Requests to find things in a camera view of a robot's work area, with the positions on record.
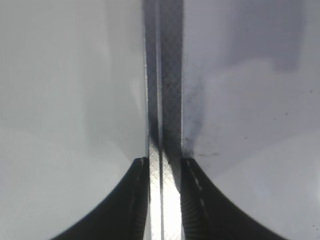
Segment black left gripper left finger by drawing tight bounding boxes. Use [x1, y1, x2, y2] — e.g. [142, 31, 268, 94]
[54, 157, 148, 240]

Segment white board with grey frame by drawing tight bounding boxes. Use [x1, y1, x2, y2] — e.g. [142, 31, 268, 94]
[0, 0, 320, 240]

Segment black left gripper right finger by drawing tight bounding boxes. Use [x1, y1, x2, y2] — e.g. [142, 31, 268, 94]
[180, 158, 275, 240]

